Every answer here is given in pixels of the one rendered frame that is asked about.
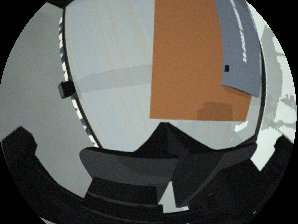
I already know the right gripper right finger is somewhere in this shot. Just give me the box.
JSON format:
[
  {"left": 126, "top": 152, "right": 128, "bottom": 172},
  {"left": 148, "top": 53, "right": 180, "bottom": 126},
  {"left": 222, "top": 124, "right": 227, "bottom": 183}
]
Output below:
[{"left": 165, "top": 122, "right": 258, "bottom": 208}]

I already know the grey network switch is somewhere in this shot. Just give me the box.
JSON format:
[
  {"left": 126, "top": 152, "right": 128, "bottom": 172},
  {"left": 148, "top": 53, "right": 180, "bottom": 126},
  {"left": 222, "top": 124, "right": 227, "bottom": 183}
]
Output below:
[{"left": 214, "top": 0, "right": 262, "bottom": 98}]

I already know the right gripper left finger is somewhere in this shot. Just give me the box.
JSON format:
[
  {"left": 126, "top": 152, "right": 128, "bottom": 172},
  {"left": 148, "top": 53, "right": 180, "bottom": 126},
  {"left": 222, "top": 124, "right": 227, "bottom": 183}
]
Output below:
[{"left": 79, "top": 122, "right": 179, "bottom": 204}]

